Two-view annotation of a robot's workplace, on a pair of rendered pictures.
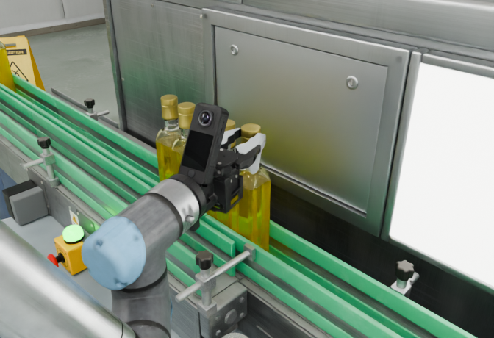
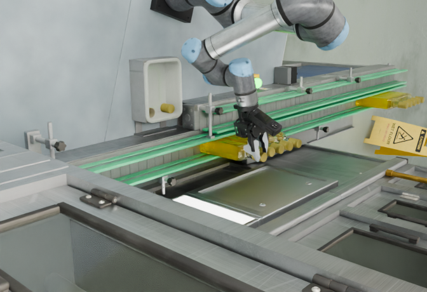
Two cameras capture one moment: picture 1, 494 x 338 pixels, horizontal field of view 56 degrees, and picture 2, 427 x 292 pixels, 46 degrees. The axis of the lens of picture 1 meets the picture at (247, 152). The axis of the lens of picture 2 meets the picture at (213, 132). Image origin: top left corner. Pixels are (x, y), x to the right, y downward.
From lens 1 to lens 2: 1.11 m
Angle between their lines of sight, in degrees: 26
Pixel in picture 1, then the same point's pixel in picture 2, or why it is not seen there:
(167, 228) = (240, 88)
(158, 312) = (214, 73)
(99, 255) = (243, 61)
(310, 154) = (238, 188)
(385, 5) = (287, 219)
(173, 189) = (253, 99)
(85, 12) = not seen: outside the picture
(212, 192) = (244, 120)
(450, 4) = (272, 230)
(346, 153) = (231, 195)
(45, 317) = (234, 33)
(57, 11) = not seen: outside the picture
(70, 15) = not seen: outside the picture
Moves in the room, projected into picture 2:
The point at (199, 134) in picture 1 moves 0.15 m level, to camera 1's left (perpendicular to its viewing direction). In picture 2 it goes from (269, 121) to (288, 86)
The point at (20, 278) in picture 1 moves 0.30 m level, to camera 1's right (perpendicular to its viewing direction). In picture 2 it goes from (248, 31) to (200, 111)
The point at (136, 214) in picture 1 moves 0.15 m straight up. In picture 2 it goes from (250, 79) to (288, 83)
